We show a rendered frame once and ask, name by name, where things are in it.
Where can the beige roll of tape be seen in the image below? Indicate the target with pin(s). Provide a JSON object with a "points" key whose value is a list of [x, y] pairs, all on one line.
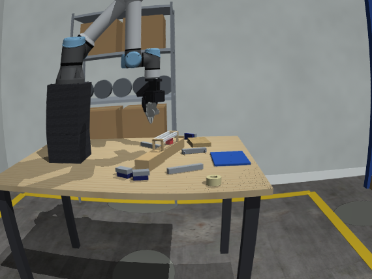
{"points": [[213, 180]]}

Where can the light brown wooden board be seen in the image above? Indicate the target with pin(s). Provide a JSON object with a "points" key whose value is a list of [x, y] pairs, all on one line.
{"points": [[199, 142]]}

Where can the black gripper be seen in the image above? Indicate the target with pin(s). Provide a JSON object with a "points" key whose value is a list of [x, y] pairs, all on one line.
{"points": [[154, 94]]}

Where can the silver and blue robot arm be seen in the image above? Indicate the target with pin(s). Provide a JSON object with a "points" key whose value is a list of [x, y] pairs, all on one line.
{"points": [[76, 49]]}

